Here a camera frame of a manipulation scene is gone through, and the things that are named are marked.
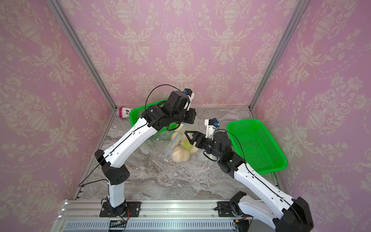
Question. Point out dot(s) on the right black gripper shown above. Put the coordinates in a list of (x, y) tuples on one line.
[(198, 139)]

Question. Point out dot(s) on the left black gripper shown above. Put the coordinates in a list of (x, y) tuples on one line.
[(192, 112)]

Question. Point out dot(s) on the clear zip-top bag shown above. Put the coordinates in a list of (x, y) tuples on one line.
[(179, 134)]

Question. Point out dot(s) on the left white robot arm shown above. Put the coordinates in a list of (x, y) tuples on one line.
[(176, 109)]

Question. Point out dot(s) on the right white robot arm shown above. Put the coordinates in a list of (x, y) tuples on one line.
[(255, 179)]

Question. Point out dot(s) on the green pear in bag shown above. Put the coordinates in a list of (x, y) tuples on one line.
[(186, 145)]

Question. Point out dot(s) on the green basket with produce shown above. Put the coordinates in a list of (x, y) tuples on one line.
[(151, 110)]

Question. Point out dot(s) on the empty green basket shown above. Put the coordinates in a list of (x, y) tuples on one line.
[(253, 142)]

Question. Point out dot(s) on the pink white bottle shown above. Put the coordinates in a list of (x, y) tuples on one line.
[(124, 112)]

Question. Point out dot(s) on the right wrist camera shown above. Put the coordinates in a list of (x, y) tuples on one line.
[(211, 126)]

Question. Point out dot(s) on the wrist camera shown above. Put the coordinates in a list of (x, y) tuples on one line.
[(211, 126), (191, 96)]

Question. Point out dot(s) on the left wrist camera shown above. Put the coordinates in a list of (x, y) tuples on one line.
[(191, 96)]

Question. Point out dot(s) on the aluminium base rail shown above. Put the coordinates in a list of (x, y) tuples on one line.
[(236, 215)]

